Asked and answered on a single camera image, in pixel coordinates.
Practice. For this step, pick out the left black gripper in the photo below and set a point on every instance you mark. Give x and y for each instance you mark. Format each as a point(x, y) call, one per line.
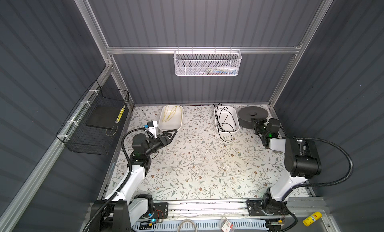
point(166, 140)

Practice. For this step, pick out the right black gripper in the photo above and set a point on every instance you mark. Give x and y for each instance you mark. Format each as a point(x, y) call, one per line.
point(257, 123)

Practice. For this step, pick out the black cable spool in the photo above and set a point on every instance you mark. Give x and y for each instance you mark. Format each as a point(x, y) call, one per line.
point(247, 116)

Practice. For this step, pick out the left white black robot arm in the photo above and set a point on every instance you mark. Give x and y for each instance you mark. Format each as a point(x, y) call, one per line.
point(121, 209)

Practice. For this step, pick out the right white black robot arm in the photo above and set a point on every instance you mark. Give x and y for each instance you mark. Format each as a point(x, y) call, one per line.
point(301, 162)

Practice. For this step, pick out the left white tray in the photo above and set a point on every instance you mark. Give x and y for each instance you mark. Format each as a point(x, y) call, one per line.
point(174, 123)

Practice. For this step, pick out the white tray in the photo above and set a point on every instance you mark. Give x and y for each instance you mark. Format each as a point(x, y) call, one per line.
point(226, 120)
point(174, 123)

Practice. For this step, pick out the yellow rubber bands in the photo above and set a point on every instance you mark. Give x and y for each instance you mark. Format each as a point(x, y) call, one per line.
point(169, 112)

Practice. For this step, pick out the right white tray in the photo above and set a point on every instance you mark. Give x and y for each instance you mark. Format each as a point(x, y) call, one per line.
point(226, 120)

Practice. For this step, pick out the black box in basket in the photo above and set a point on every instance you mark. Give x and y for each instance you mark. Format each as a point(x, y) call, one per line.
point(105, 117)

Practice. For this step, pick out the small plastic packet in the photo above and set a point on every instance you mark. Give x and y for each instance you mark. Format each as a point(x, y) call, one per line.
point(226, 225)

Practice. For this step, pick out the yellow glue bottle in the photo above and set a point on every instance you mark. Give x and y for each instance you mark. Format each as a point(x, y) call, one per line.
point(312, 218)

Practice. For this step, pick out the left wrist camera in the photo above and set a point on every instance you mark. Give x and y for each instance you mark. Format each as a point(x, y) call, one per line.
point(151, 126)

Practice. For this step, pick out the white wire mesh basket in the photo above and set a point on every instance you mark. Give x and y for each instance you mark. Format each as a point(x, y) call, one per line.
point(207, 62)

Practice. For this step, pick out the black wire basket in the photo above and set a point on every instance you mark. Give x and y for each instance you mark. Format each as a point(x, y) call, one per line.
point(79, 138)

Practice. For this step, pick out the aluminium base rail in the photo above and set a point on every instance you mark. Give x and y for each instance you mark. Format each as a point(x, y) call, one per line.
point(237, 208)

